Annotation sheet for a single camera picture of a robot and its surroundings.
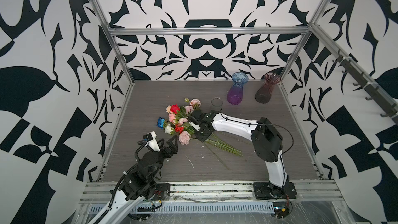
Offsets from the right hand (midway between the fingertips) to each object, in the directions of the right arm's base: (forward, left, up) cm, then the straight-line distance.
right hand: (201, 134), depth 89 cm
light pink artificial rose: (+10, +18, +3) cm, 21 cm away
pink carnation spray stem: (-2, -7, -2) cm, 8 cm away
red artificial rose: (+12, +15, +10) cm, 21 cm away
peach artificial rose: (+14, +20, +6) cm, 25 cm away
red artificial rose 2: (+3, +13, +2) cm, 13 cm away
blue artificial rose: (+8, +24, +1) cm, 26 cm away
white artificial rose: (+4, +20, 0) cm, 20 cm away
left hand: (-6, +15, +12) cm, 20 cm away
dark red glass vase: (+24, -40, +5) cm, 47 cm away
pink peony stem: (-5, -9, -4) cm, 11 cm away
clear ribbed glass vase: (+11, -9, +14) cm, 20 cm away
